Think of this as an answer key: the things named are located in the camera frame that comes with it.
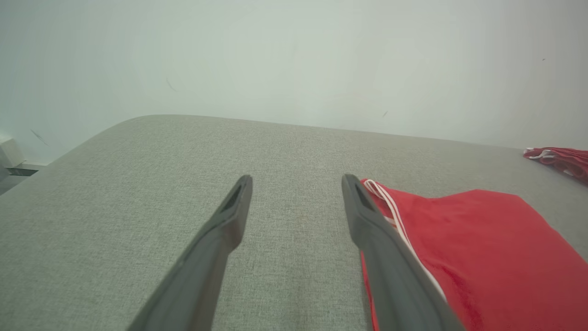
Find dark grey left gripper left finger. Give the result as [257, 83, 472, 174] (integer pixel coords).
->
[127, 174, 254, 331]

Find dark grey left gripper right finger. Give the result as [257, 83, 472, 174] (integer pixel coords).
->
[341, 173, 465, 331]

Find red basketball jersey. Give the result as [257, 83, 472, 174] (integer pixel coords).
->
[360, 178, 588, 331]

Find red basketball shorts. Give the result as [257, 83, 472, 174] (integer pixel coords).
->
[523, 147, 588, 185]

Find grey fabric sofa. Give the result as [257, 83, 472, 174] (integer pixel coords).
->
[0, 114, 588, 331]

